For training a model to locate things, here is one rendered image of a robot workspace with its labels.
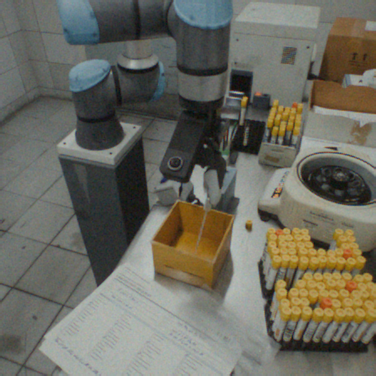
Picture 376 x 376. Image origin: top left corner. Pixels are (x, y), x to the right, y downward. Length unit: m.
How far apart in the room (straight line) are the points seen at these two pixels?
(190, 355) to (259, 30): 1.02
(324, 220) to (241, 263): 0.20
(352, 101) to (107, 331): 1.03
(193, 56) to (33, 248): 1.77
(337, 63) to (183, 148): 1.26
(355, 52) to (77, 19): 1.32
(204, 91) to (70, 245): 1.65
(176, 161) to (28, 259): 1.64
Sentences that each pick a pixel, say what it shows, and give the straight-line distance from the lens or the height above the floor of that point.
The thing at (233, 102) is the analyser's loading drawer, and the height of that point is 0.93.
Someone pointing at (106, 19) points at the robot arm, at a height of 1.35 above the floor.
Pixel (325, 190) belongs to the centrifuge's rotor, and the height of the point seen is 0.98.
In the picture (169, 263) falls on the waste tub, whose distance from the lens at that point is 0.71.
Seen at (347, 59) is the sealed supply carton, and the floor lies 0.97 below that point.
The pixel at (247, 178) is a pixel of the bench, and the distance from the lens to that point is 0.99.
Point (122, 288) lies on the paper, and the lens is 0.73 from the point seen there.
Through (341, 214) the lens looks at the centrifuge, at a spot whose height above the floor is 0.99.
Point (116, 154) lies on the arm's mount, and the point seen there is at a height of 0.90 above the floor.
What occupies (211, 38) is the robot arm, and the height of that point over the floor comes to 1.35.
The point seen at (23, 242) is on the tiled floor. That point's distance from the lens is 2.18.
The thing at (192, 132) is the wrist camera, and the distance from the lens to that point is 0.53.
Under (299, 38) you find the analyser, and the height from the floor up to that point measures 1.13.
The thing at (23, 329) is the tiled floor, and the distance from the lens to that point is 1.83.
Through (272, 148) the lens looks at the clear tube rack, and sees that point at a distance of 1.02.
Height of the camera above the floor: 1.48
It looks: 41 degrees down
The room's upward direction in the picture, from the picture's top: straight up
